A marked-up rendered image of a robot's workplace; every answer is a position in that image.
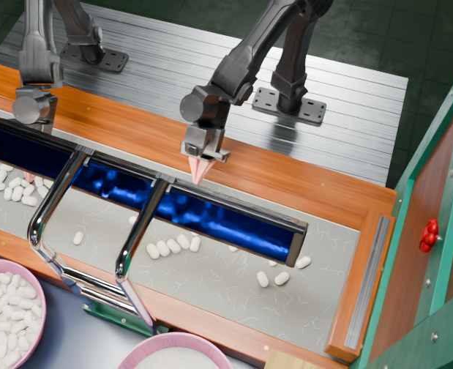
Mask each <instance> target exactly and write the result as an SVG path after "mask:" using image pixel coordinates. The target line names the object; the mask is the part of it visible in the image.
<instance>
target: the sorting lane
mask: <svg viewBox="0 0 453 369"><path fill-rule="evenodd" d="M0 118H3V119H15V117H14V115H13V114H12V113H8V112H6V111H2V110H0ZM51 135H54V136H56V137H59V138H63V139H65V140H68V141H72V142H74V143H77V144H80V145H82V146H86V147H89V148H91V149H95V150H97V151H100V152H104V153H106V154H109V155H112V156H114V157H118V158H121V159H123V160H127V161H130V162H132V163H136V164H138V165H142V166H144V167H147V168H150V169H153V170H155V171H159V172H162V173H164V174H168V175H170V176H174V177H176V178H179V179H183V180H185V181H188V182H192V174H189V173H186V172H183V171H180V170H177V169H175V168H171V167H168V166H166V165H162V164H159V163H156V162H153V161H150V160H147V159H144V158H142V157H139V156H136V155H133V154H130V153H127V152H123V151H121V150H118V149H114V148H112V147H109V146H106V145H103V144H100V143H97V142H94V141H90V140H88V139H86V138H82V137H80V136H77V135H73V134H71V133H67V132H65V131H62V130H58V129H56V128H53V129H52V134H51ZM1 164H2V163H0V165H1ZM6 172H7V176H6V178H5V179H4V181H3V182H2V183H4V184H5V188H4V189H3V190H0V230H2V231H5V232H7V233H9V234H12V235H15V236H18V237H20V238H22V239H25V240H28V239H27V228H28V225H29V222H30V220H31V218H32V216H33V215H34V213H35V212H36V210H37V208H38V207H39V205H40V204H41V202H42V200H43V197H42V196H41V195H40V194H39V193H38V190H37V189H38V187H37V186H36V184H35V180H34V181H33V182H32V183H31V185H33V186H34V191H33V192H32V193H31V195H30V196H31V197H35V198H36V199H37V204H36V205H35V206H30V205H28V204H24V203H23V202H22V197H24V195H23V194H22V196H21V199H20V200H19V201H13V200H12V199H11V200H9V201H8V200H6V199H5V198H4V191H5V189H6V188H8V187H10V186H9V183H10V182H11V181H12V180H13V179H15V178H17V177H20V178H21V179H22V180H23V178H24V176H25V175H24V172H23V171H21V170H19V169H17V168H13V169H12V170H11V171H6ZM199 185H200V186H202V187H206V188H209V189H211V190H215V191H217V192H220V193H224V194H226V195H230V196H232V197H234V198H238V199H241V200H243V201H247V202H250V203H252V204H256V205H259V206H262V207H264V208H267V209H270V210H273V211H276V212H279V213H282V214H284V215H288V216H291V217H294V218H296V219H299V220H301V221H304V222H307V223H308V224H309V226H308V229H307V234H306V237H305V239H304V243H303V245H302V249H301V251H300V254H299V257H298V258H297V260H296V262H297V261H298V260H299V259H301V258H303V257H305V256H308V257H309V258H310V260H311V262H310V264H308V265H307V266H305V267H303V268H298V267H297V265H296V264H295V266H294V268H290V267H288V266H286V265H282V264H278V263H277V264H276V265H275V266H270V265H269V260H268V259H265V258H262V257H260V256H256V255H254V254H252V253H248V252H246V251H243V250H240V249H238V250H237V251H234V252H233V251H231V250H230V248H229V245H226V244H223V243H221V242H218V241H215V240H213V239H210V238H207V237H204V236H201V235H198V237H199V238H200V239H201V243H200V245H199V249H198V251H197V252H192V251H191V250H190V248H187V249H184V248H182V247H181V251H180V253H174V252H173V251H172V250H171V249H170V248H169V247H168V248H169V250H170V253H169V255H168V256H162V255H161V254H160V255H159V257H158V258H152V257H151V256H150V255H149V253H148V252H147V250H146V246H147V245H148V244H154V245H155V246H156V247H157V243H158V242H159V241H163V242H164V243H165V244H166V245H167V242H168V240H169V239H174V240H175V241H176V237H177V236H178V235H179V234H183V235H185V236H186V238H187V239H188V240H189V241H190V244H191V241H192V238H193V237H194V235H192V232H191V231H187V230H185V229H183V228H179V227H176V226H174V225H171V224H168V223H165V222H163V221H160V220H157V219H155V220H154V222H153V223H151V225H150V226H149V229H148V231H147V232H146V235H145V237H144V238H143V241H142V242H141V245H140V247H139V248H138V251H137V253H136V254H135V257H134V259H133V260H132V264H131V267H130V275H131V277H132V279H133V280H134V282H135V283H138V284H140V285H142V286H145V287H148V288H151V289H153V290H155V291H158V292H161V293H163V294H166V295H168V296H170V297H173V298H176V299H179V300H181V301H183V302H186V303H189V304H191V305H194V306H196V307H199V308H202V309H204V310H207V311H209V312H212V313H215V314H217V315H219V316H222V317H225V318H228V319H230V320H232V321H235V322H237V323H240V324H243V325H245V326H247V327H250V328H253V329H256V330H258V331H260V332H263V333H266V334H267V335H271V336H273V337H276V338H279V339H280V340H284V341H286V342H289V343H292V344H293V345H296V346H299V347H301V348H303V349H307V350H309V351H312V352H314V353H316V354H320V355H322V356H324V357H327V358H329V359H333V360H334V361H337V362H340V363H342V364H344V365H347V366H348V365H349V362H347V361H345V360H343V359H340V358H337V357H334V356H332V355H330V354H327V353H325V352H323V349H324V346H325V343H326V339H327V336H328V334H329V329H330V326H331V324H332V319H333V317H334V312H335V309H336V306H337V302H338V299H339V297H340V292H341V290H342V285H343V283H344V279H345V276H346V272H347V270H348V265H349V263H350V259H351V256H352V252H353V249H354V245H355V243H356V238H357V236H358V233H359V231H357V230H355V229H352V228H349V227H346V226H343V225H340V224H337V223H333V222H331V221H328V220H324V219H322V218H319V217H316V216H313V215H309V214H307V213H304V212H301V211H299V210H296V209H292V208H290V207H287V206H283V205H281V204H277V203H275V202H272V201H268V200H266V199H263V198H259V197H257V196H254V195H250V194H248V193H245V192H242V191H240V190H236V189H233V188H231V187H227V186H225V185H222V184H218V183H216V182H212V181H209V180H207V179H202V181H201V183H200V184H199ZM138 214H139V213H138V212H134V211H132V210H130V209H126V208H124V207H122V206H118V205H115V204H112V203H110V202H107V201H104V200H102V199H99V198H96V197H94V196H91V195H88V194H85V193H82V192H80V191H77V190H73V189H72V188H70V190H69V192H68V193H67V195H66V196H65V198H64V200H63V201H62V203H61V205H60V206H59V208H58V209H57V211H56V213H55V215H54V216H53V218H52V220H51V221H50V223H49V224H48V227H47V228H46V231H45V240H46V242H47V243H48V244H49V245H50V246H51V247H52V248H53V249H54V250H55V251H56V252H58V253H61V254H64V255H66V256H69V257H71V258H74V259H76V260H79V261H82V262H84V263H86V264H89V265H92V266H93V267H97V268H99V269H102V270H105V271H106V272H109V273H112V274H113V270H114V265H115V262H116V257H117V255H118V253H119V251H120V249H121V246H122V245H123V243H124V241H125V239H126V238H127V235H128V233H129V232H130V229H131V228H132V224H130V222H129V219H130V218H131V217H132V216H133V217H137V216H138ZM78 232H82V233H83V238H82V240H81V243H80V244H79V245H75V244H74V243H73V239H74V238H75V235H76V234H77V233H78ZM176 242H177V241H176ZM177 243H178V242H177ZM180 246H181V245H180ZM259 272H264V273H265V274H266V276H267V279H268V281H269V284H268V286H267V287H263V286H261V285H260V283H259V281H258V278H257V274H258V273H259ZM282 272H287V273H288V274H289V278H288V280H286V281H285V282H284V283H283V284H282V285H277V284H276V283H275V281H274V280H275V278H276V277H277V276H278V275H280V274H281V273H282Z"/></svg>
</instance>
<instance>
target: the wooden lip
mask: <svg viewBox="0 0 453 369"><path fill-rule="evenodd" d="M395 221H396V217H392V216H390V215H386V214H384V213H381V212H377V211H375V210H372V209H368V210H367V213H366V215H365V216H364V219H363V221H362V223H361V226H360V229H359V233H358V236H357V238H356V243H355V245H354V249H353V252H352V256H351V259H350V263H349V265H348V270H347V272H346V276H345V279H344V283H343V285H342V290H341V292H340V297H339V299H338V302H337V306H336V309H335V312H334V317H333V319H332V324H331V326H330V329H329V334H328V336H327V339H326V343H325V346H324V349H323V352H325V353H327V354H330V355H332V356H334V357H337V358H340V359H343V360H345V361H347V362H350V363H352V362H354V361H355V360H356V359H357V358H358V357H359V356H360V354H361V349H360V347H361V344H363V342H364V337H365V335H366V331H367V326H368V324H369V320H370V315H371V312H372V307H373V304H374V301H375V296H376V293H377V290H378V285H379V282H380V279H381V274H382V270H381V267H383V265H384V263H385V260H386V254H387V252H388V249H389V243H390V241H391V237H392V232H393V229H394V224H395Z"/></svg>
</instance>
